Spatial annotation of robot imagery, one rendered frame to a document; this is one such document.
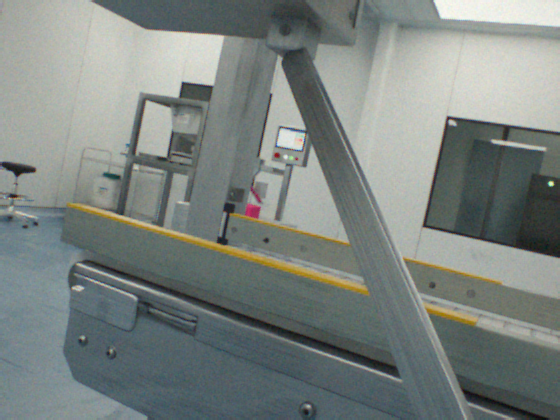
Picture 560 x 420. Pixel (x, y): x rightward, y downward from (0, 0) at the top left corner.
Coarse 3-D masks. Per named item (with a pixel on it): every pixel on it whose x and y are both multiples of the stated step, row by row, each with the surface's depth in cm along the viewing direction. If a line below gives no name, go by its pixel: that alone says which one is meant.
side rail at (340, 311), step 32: (64, 224) 46; (96, 224) 44; (128, 256) 43; (160, 256) 41; (192, 256) 40; (224, 256) 39; (224, 288) 39; (256, 288) 38; (288, 288) 36; (320, 288) 35; (320, 320) 35; (352, 320) 34; (448, 320) 32; (448, 352) 32; (480, 352) 31; (512, 352) 30; (544, 352) 30; (512, 384) 30; (544, 384) 29
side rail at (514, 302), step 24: (240, 240) 69; (288, 240) 66; (312, 240) 65; (336, 264) 64; (408, 264) 60; (456, 288) 58; (480, 288) 57; (504, 288) 55; (504, 312) 55; (528, 312) 54; (552, 312) 53
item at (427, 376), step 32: (288, 32) 38; (320, 32) 40; (288, 64) 39; (320, 96) 34; (320, 128) 34; (320, 160) 33; (352, 160) 30; (352, 192) 30; (352, 224) 29; (384, 224) 27; (384, 256) 26; (384, 288) 26; (384, 320) 26; (416, 320) 24; (416, 352) 23; (416, 384) 23; (448, 384) 22; (416, 416) 23; (448, 416) 21
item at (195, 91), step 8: (184, 88) 683; (192, 88) 678; (200, 88) 673; (208, 88) 668; (184, 96) 682; (192, 96) 677; (200, 96) 672; (208, 96) 667; (264, 128) 632; (184, 144) 679; (192, 144) 674; (168, 152) 689; (184, 152) 679
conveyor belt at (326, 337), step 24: (72, 264) 48; (120, 264) 45; (192, 288) 42; (240, 312) 40; (264, 312) 39; (312, 336) 37; (336, 336) 37; (552, 336) 52; (384, 360) 35; (480, 384) 32; (528, 408) 31; (552, 408) 31
